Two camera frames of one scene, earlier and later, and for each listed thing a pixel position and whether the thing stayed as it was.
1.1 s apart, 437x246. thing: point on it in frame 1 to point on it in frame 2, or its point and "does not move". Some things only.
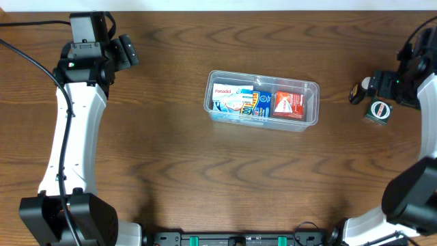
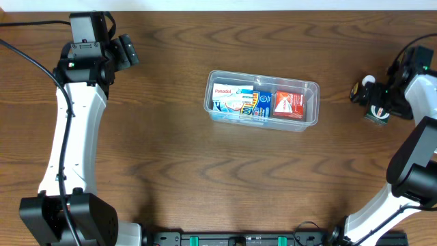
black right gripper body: x=373 y=84 to x=377 y=101
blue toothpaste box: x=260 y=106 does not move
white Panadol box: x=231 y=96 does not move
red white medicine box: x=289 y=104 does not move
